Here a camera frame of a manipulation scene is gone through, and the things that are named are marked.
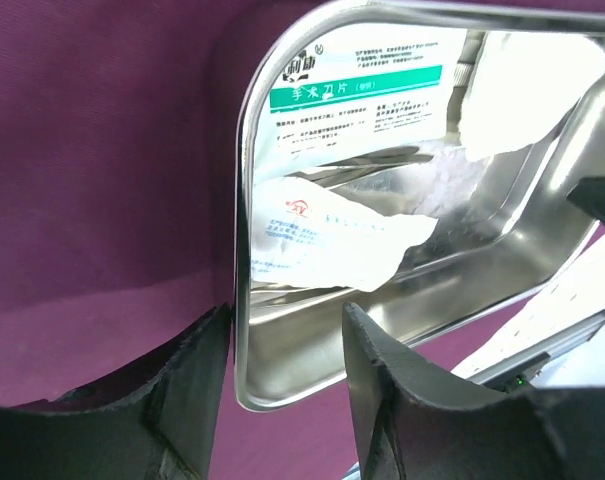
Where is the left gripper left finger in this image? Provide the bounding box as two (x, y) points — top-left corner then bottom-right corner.
(0, 305), (232, 479)

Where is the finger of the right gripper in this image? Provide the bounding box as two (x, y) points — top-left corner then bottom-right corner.
(567, 176), (605, 225)

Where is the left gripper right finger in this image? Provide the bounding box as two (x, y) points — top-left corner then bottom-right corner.
(342, 303), (605, 479)

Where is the white gauze pad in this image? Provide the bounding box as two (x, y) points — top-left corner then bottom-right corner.
(458, 31), (605, 162)

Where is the steel instrument tray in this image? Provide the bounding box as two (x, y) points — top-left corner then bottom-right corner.
(235, 1), (605, 412)

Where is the clear plastic syringe packet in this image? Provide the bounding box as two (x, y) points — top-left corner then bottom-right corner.
(251, 177), (438, 292)

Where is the green white suture packet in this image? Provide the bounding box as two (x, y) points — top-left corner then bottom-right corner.
(254, 23), (467, 182)

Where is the aluminium frame rail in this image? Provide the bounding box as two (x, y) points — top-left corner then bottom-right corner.
(468, 310), (605, 394)

